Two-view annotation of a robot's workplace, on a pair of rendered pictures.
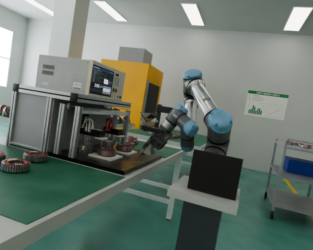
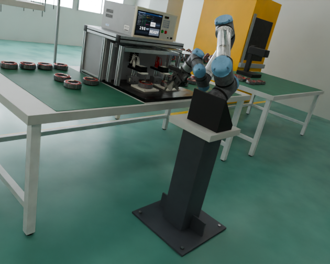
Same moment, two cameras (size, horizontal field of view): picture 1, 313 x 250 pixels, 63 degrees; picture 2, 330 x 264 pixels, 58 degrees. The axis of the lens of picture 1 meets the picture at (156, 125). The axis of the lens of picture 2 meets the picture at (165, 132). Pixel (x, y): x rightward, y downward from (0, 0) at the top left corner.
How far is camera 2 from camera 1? 0.87 m
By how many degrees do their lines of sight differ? 27
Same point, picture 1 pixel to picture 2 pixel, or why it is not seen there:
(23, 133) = (89, 64)
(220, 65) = not seen: outside the picture
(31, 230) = (57, 114)
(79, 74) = (128, 18)
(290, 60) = not seen: outside the picture
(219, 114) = (221, 60)
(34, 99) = (96, 38)
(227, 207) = (204, 135)
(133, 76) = (238, 10)
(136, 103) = (237, 42)
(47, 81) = (108, 22)
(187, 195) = (180, 122)
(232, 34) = not seen: outside the picture
